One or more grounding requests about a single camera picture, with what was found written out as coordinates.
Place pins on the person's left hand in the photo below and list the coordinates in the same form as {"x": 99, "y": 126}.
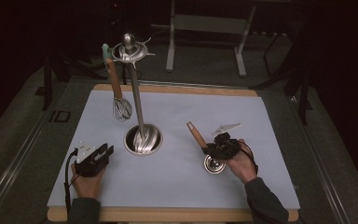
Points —
{"x": 87, "y": 186}

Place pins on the white table mat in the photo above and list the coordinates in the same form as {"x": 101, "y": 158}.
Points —
{"x": 183, "y": 109}

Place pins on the dark metal stand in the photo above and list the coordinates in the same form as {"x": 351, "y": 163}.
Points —
{"x": 303, "y": 102}
{"x": 47, "y": 87}

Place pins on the person's right hand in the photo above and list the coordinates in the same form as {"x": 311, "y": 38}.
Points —
{"x": 245, "y": 166}

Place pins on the steel utensil stand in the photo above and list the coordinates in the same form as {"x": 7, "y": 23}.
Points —
{"x": 136, "y": 96}

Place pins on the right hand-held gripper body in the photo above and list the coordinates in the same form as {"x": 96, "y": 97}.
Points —
{"x": 227, "y": 147}

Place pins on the white metal frame stand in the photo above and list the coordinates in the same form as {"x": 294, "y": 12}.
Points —
{"x": 209, "y": 24}

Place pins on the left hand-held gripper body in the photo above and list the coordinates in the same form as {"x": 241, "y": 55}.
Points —
{"x": 90, "y": 166}

